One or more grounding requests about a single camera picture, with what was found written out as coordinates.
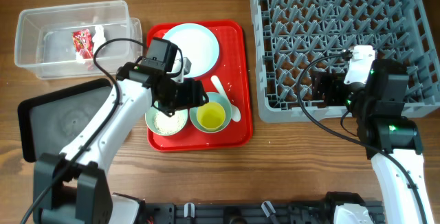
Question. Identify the white tissue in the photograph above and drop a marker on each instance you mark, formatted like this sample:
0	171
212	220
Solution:
98	39

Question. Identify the black tray bin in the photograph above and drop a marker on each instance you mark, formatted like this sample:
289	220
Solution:
49	122

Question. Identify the light blue bowl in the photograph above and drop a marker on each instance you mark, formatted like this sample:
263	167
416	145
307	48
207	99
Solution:
213	97

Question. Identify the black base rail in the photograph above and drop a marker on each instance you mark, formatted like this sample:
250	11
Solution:
335	207

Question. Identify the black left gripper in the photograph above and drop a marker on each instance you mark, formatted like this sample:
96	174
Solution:
194	96

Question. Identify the white plastic spoon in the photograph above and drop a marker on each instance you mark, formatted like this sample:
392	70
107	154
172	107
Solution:
236	114

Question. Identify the grey dishwasher rack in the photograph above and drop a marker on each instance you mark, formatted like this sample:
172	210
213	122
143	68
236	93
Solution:
289	34

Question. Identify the green bowl with rice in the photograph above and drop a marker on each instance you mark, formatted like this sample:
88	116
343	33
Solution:
163	125

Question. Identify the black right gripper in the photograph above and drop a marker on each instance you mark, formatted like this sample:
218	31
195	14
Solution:
318	88

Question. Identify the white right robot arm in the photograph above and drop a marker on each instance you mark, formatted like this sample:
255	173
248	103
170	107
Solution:
392	141

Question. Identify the red serving tray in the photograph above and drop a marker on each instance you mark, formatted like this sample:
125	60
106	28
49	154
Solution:
231	69

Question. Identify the yellow cup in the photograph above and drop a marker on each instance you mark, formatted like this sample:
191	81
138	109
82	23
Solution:
211	116

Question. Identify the red snack wrapper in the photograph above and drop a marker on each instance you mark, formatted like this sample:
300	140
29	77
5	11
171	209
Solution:
83	43

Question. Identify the light blue plate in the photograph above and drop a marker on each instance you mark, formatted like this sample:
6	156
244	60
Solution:
198	44

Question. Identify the clear plastic bin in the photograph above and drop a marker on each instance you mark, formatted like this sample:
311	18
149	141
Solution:
44	42

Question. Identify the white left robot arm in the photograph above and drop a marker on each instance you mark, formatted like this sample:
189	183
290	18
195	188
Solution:
71	187

